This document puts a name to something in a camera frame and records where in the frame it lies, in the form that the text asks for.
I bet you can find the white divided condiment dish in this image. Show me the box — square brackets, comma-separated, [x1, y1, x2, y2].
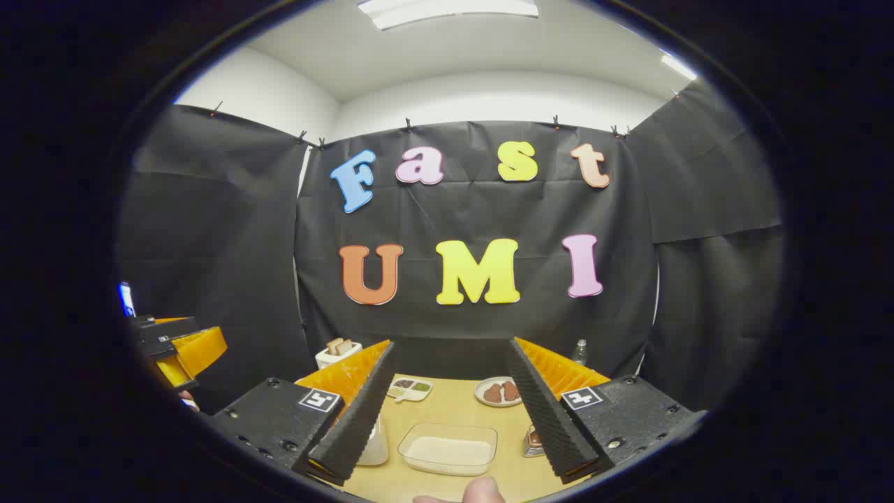
[386, 377, 434, 404]

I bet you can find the white round plate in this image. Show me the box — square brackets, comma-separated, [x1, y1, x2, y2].
[474, 376, 523, 408]

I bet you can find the metal wire chopstick holder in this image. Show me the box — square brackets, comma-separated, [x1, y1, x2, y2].
[522, 425, 548, 460]

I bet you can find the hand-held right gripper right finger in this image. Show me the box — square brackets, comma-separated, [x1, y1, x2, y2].
[506, 337, 708, 484]

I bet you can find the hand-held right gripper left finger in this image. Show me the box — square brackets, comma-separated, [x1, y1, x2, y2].
[208, 340, 397, 488]

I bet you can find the white rice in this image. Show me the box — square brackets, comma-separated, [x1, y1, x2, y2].
[405, 437, 494, 474]

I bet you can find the clear plastic container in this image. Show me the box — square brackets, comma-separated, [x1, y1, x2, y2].
[397, 422, 499, 477]

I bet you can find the white toaster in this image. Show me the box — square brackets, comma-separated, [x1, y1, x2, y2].
[316, 342, 362, 370]

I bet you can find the white rice cooker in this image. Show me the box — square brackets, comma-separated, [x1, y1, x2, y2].
[355, 412, 390, 467]

